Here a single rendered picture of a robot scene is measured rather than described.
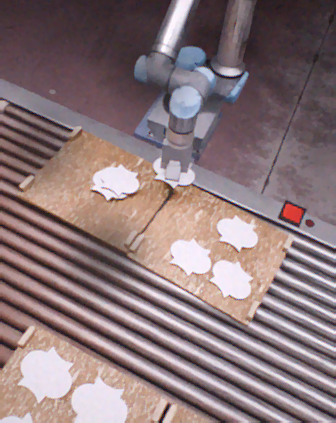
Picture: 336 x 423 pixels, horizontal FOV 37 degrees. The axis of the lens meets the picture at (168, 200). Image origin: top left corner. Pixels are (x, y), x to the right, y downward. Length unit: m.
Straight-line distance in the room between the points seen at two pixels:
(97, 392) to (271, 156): 2.14
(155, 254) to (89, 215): 0.25
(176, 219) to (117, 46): 2.33
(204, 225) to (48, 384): 0.66
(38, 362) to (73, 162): 0.68
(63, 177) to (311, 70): 2.56
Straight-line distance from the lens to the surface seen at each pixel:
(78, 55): 3.67
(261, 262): 1.57
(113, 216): 1.59
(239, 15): 1.59
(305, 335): 1.52
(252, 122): 3.33
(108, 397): 1.35
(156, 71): 1.41
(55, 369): 1.37
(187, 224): 1.59
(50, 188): 1.66
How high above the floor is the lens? 2.25
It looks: 53 degrees down
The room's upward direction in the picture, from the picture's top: 9 degrees clockwise
